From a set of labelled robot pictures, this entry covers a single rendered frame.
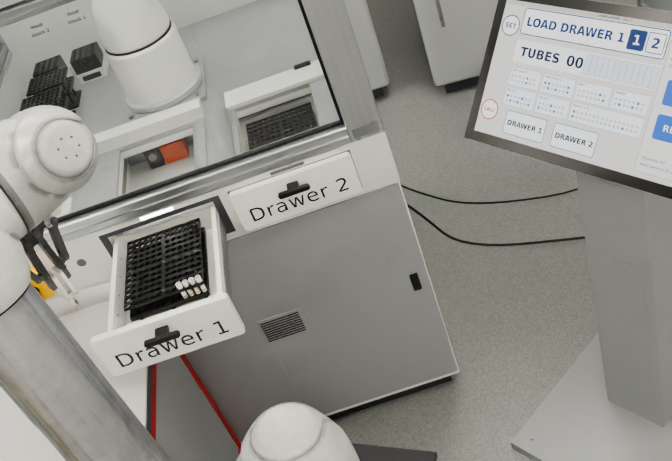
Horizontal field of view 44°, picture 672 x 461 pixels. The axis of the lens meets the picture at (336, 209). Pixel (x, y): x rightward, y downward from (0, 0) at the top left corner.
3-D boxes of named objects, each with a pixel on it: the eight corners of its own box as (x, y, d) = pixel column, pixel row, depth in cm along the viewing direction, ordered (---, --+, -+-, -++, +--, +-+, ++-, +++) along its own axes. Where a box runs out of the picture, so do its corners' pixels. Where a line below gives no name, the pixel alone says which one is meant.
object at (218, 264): (235, 324, 171) (224, 304, 167) (118, 364, 172) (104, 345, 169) (224, 207, 202) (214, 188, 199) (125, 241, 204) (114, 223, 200)
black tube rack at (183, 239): (214, 303, 177) (202, 282, 173) (136, 329, 178) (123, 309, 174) (209, 237, 195) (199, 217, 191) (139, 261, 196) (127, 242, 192)
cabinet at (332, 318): (469, 385, 245) (405, 179, 195) (141, 493, 250) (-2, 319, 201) (397, 194, 320) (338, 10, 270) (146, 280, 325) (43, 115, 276)
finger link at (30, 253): (27, 236, 159) (21, 240, 158) (53, 278, 166) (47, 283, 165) (18, 230, 161) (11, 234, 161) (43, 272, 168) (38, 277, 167)
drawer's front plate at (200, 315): (246, 333, 170) (226, 297, 164) (113, 377, 172) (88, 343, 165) (245, 327, 172) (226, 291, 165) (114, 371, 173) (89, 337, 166)
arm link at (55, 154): (37, 87, 109) (-54, 146, 104) (74, 71, 94) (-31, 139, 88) (96, 168, 114) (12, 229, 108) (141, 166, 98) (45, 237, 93)
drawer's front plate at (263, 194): (363, 191, 194) (350, 154, 187) (245, 231, 195) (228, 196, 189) (361, 187, 195) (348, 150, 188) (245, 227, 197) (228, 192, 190)
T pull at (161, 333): (181, 337, 163) (178, 332, 162) (145, 349, 164) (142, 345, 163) (181, 324, 166) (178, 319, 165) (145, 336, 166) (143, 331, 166)
